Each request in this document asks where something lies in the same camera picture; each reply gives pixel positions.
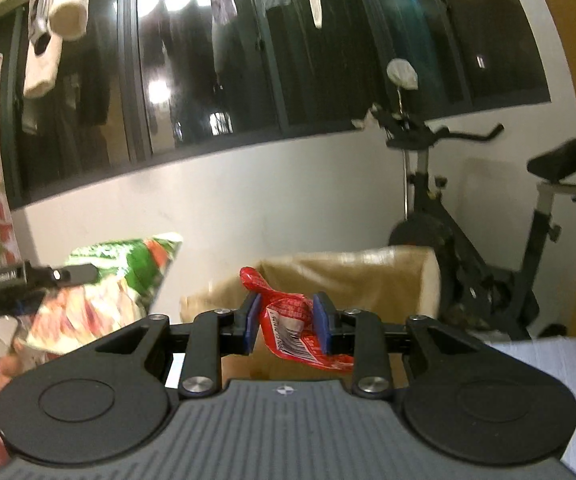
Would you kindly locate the dark framed window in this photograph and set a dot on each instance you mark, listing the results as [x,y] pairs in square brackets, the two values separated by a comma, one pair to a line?
[318,75]

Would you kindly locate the cream hanging garment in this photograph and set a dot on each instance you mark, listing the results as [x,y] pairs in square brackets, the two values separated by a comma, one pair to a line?
[62,15]

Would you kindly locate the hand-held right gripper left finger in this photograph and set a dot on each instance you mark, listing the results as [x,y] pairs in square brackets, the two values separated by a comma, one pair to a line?
[250,325]

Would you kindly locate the red snack packet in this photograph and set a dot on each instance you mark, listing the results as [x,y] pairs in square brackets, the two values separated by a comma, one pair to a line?
[288,310]

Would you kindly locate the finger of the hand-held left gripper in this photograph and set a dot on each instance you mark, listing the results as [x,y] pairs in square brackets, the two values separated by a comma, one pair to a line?
[75,274]
[25,307]

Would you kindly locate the black exercise bike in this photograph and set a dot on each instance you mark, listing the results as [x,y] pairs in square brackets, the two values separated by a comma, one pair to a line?
[433,240]

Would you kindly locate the crumpled white cloth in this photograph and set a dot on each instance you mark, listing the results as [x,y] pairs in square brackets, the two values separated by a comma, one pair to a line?
[370,116]

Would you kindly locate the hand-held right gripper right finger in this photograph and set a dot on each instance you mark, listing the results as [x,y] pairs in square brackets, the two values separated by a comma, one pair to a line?
[322,325]

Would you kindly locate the green snack bag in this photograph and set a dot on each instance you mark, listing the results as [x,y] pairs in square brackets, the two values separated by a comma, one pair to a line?
[132,260]

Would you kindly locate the cardboard box with plastic liner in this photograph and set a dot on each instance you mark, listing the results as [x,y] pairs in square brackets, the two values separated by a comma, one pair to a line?
[368,280]

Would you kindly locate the white padded mat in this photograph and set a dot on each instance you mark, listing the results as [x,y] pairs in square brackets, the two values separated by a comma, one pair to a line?
[558,360]

